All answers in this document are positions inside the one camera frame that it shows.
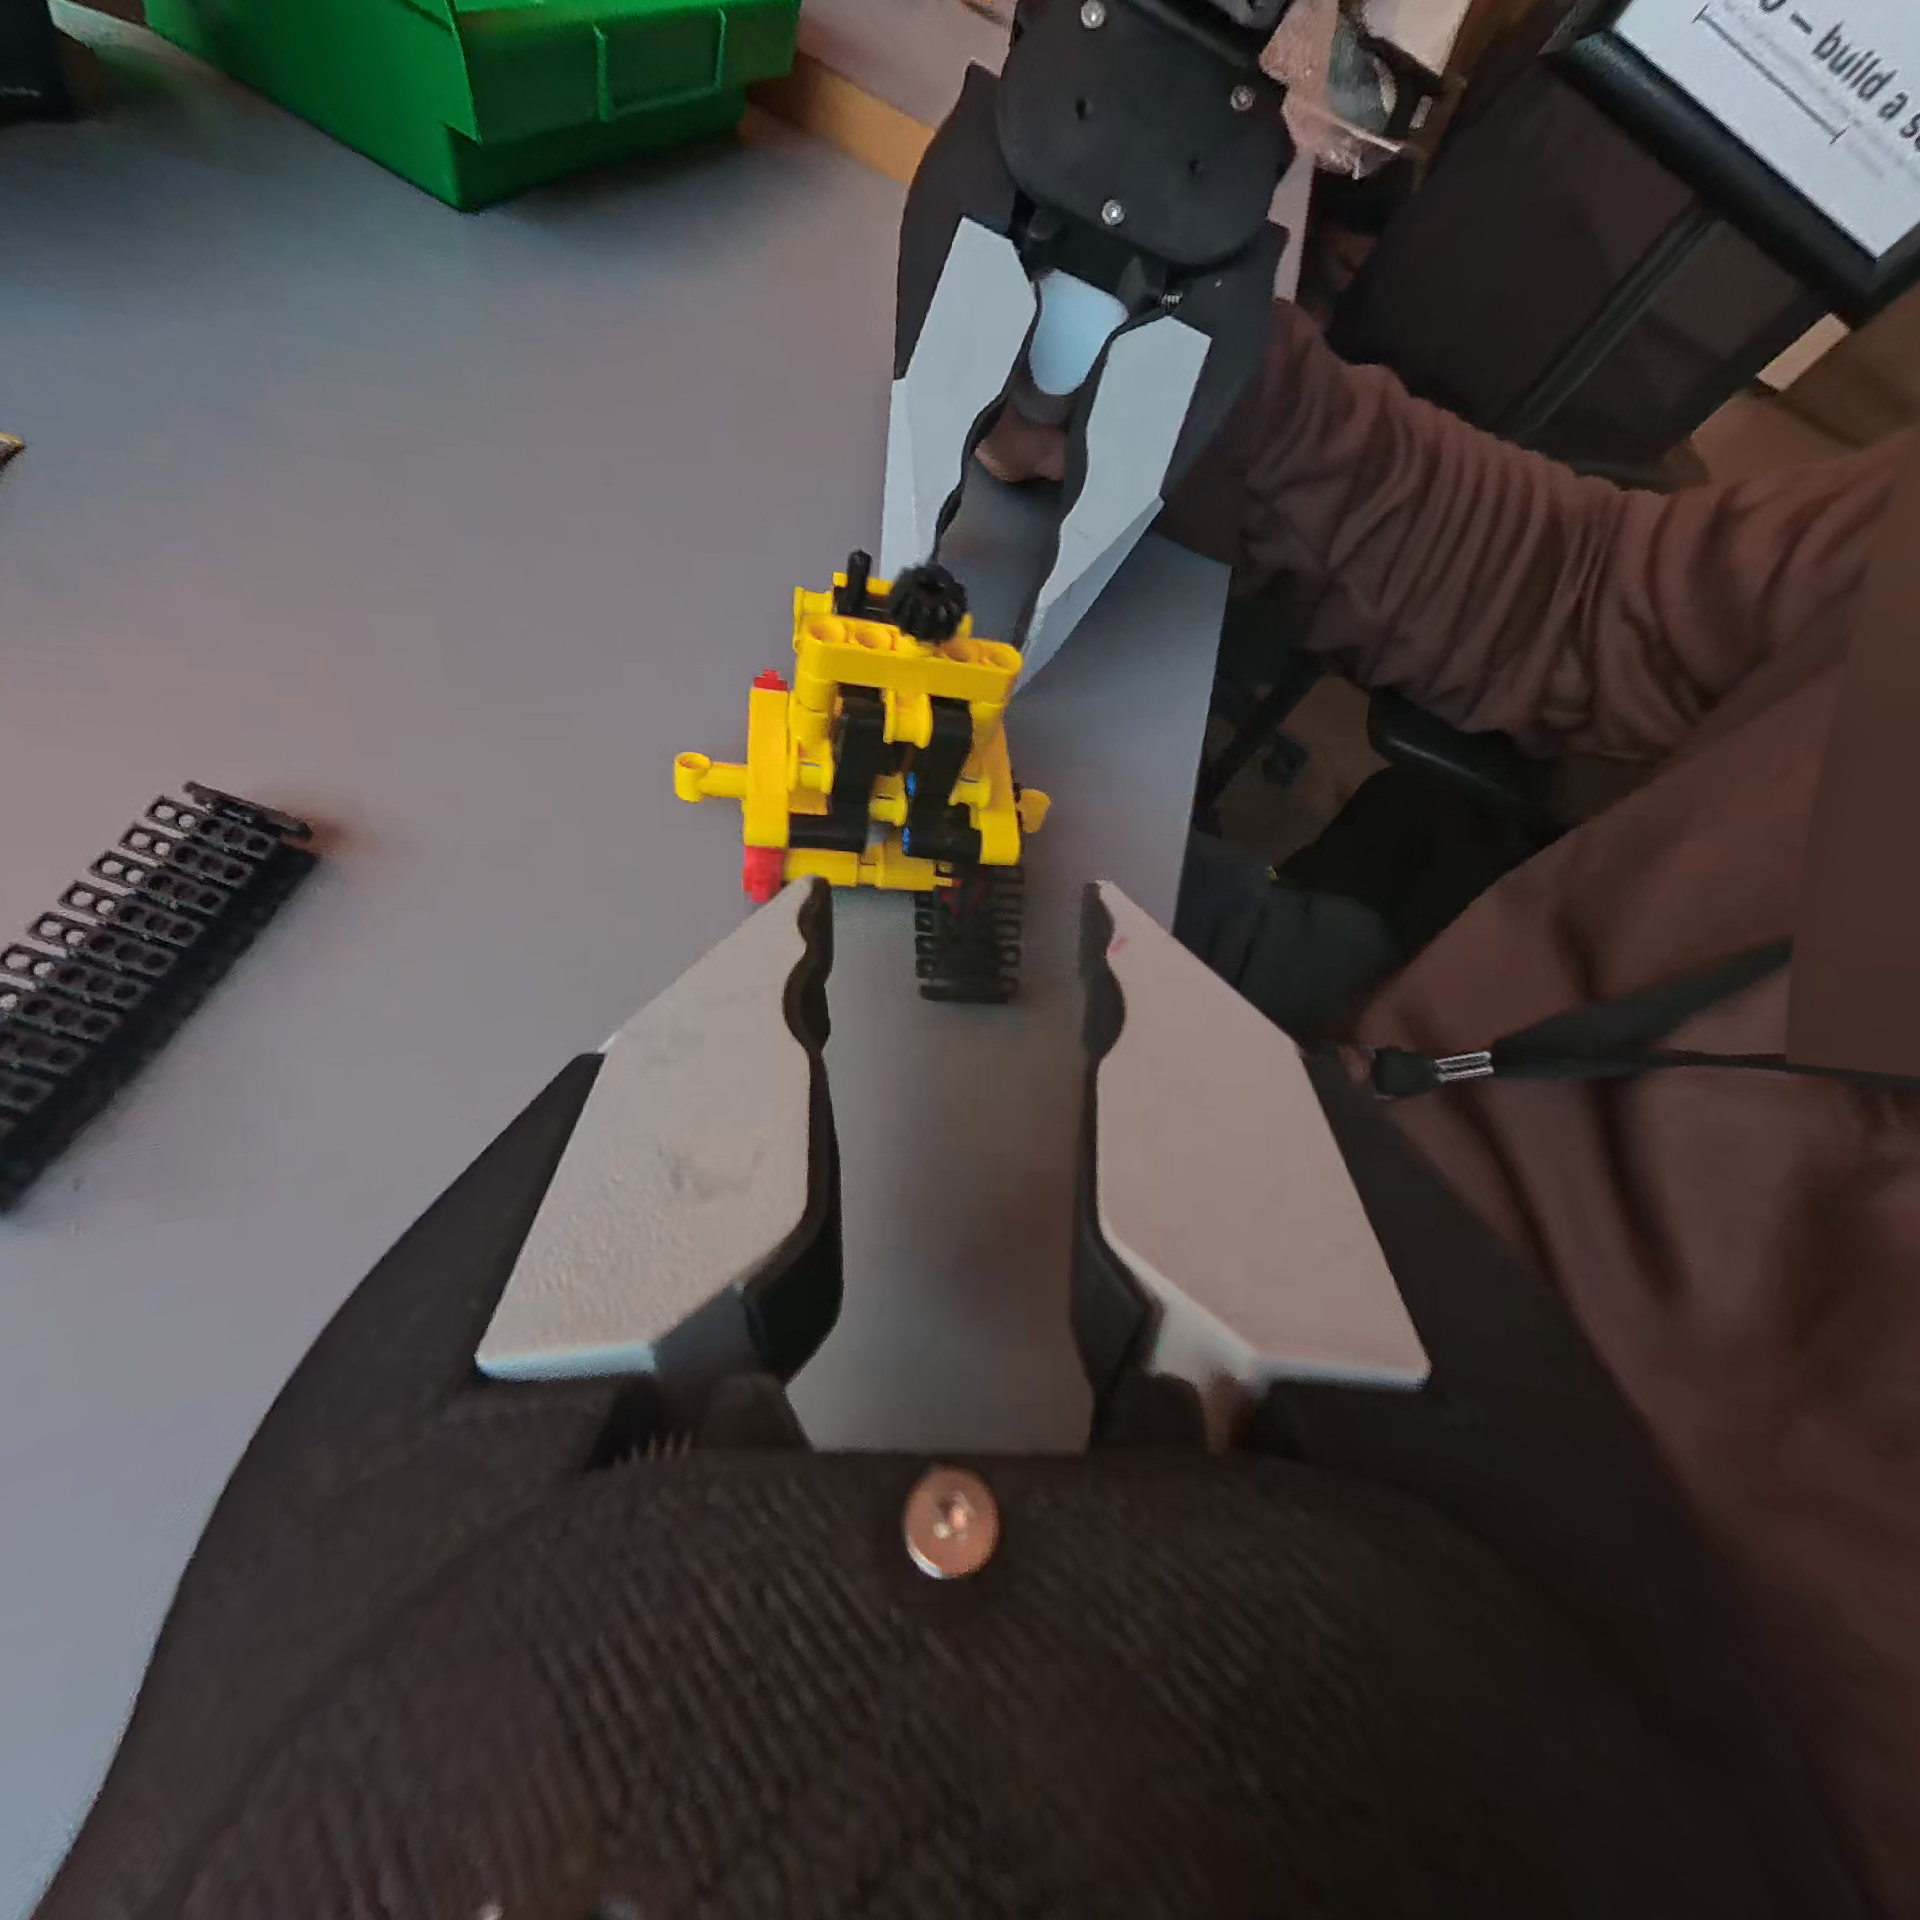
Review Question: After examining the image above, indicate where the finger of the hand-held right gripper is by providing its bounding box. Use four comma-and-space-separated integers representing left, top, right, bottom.
1019, 319, 1216, 680
879, 216, 1043, 572

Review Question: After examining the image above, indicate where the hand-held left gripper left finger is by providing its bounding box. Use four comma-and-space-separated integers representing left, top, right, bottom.
478, 878, 846, 1385

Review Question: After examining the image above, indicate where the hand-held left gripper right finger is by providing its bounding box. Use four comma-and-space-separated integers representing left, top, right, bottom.
1070, 879, 1431, 1413

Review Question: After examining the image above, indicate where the long black lego track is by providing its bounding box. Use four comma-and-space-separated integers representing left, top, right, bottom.
911, 866, 1030, 1007

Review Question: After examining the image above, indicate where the yellow lego vehicle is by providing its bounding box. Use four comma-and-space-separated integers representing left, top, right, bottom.
672, 546, 1051, 904

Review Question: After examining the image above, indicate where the person's right forearm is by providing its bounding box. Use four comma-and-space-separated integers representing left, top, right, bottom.
1161, 300, 1920, 768

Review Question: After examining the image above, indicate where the folded black lego track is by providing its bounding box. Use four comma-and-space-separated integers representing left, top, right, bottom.
0, 778, 320, 1213

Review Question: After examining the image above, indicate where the person's right hand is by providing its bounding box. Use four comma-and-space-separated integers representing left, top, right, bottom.
975, 393, 1076, 485

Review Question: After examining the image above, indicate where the dark cloth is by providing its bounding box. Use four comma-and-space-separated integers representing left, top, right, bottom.
1177, 831, 1403, 1045

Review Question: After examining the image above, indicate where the black office chair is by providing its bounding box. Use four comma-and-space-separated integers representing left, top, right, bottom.
1199, 599, 1553, 903

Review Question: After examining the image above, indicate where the black cabinet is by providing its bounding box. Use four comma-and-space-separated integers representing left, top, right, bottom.
1327, 30, 1876, 470

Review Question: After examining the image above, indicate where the person's brown clothed torso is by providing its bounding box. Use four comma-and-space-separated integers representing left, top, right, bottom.
1350, 556, 1920, 1920

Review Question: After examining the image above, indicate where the green plastic bin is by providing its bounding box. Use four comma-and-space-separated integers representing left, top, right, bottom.
142, 0, 805, 212

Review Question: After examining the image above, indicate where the white printed sign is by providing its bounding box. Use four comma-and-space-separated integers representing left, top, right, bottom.
1611, 0, 1920, 261

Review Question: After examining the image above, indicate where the black badge reel lanyard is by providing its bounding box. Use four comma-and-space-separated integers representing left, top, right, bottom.
1366, 937, 1920, 1104

